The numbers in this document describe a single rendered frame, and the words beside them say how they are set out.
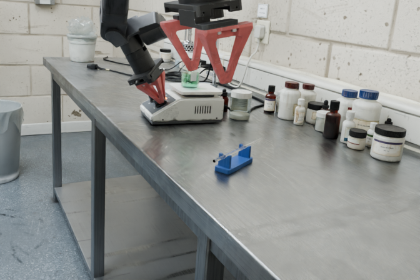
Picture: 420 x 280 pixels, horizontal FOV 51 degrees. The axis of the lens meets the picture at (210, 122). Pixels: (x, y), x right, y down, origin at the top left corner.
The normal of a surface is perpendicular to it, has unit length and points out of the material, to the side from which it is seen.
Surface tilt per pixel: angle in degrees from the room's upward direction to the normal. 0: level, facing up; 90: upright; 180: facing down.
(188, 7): 101
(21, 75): 90
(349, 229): 0
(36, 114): 90
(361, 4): 90
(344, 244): 0
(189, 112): 90
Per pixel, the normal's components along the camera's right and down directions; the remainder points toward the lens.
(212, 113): 0.37, 0.27
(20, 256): 0.07, -0.96
